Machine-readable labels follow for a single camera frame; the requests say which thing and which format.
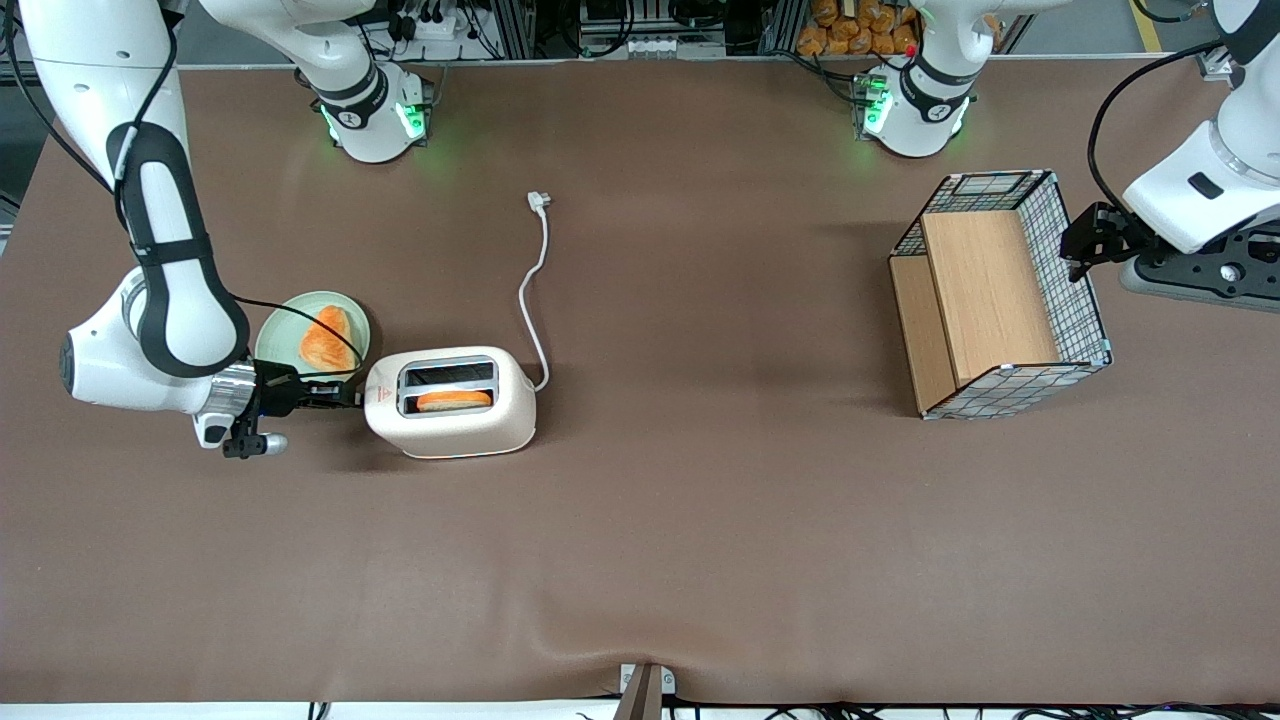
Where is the light green round plate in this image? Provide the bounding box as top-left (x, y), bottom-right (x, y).
top-left (255, 291), bottom-right (372, 383)

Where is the metal front camera mount bracket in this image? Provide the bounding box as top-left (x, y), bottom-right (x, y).
top-left (617, 662), bottom-right (678, 720)

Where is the brown table cover mat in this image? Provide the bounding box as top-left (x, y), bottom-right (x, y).
top-left (0, 58), bottom-right (1280, 706)

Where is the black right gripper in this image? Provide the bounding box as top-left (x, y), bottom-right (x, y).
top-left (250, 362), bottom-right (363, 421)

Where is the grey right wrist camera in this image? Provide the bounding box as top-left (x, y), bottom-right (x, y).
top-left (220, 416), bottom-right (290, 461)

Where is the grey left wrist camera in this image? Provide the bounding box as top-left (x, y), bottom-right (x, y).
top-left (1119, 228), bottom-right (1280, 314)

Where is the triangular golden bread piece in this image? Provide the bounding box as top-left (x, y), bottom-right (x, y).
top-left (299, 305), bottom-right (358, 377)

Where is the white two-slot toaster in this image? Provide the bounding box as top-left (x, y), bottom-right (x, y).
top-left (363, 346), bottom-right (538, 460)

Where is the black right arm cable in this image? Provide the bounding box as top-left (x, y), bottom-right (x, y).
top-left (0, 0), bottom-right (367, 401)

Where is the white power strip with plugs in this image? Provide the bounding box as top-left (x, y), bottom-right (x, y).
top-left (385, 0), bottom-right (483, 47)

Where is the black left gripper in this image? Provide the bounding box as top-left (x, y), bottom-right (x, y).
top-left (1060, 202), bottom-right (1152, 284)

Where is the pile of orange bread rolls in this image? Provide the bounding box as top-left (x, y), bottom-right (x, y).
top-left (795, 0), bottom-right (923, 58)

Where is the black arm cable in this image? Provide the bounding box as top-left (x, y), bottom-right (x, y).
top-left (0, 0), bottom-right (367, 401)
top-left (1087, 40), bottom-right (1227, 211)

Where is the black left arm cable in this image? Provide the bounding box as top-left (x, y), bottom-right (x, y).
top-left (1087, 40), bottom-right (1227, 211)

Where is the grey electronics box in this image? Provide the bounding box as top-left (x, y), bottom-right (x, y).
top-left (578, 0), bottom-right (733, 59)

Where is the white toaster power cord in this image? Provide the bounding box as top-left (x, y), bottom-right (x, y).
top-left (517, 192), bottom-right (555, 393)

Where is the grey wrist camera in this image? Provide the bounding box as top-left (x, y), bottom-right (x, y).
top-left (1119, 228), bottom-right (1280, 314)
top-left (220, 416), bottom-right (290, 461)

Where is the wire basket with wooden panels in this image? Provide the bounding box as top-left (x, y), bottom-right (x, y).
top-left (888, 169), bottom-right (1114, 422)

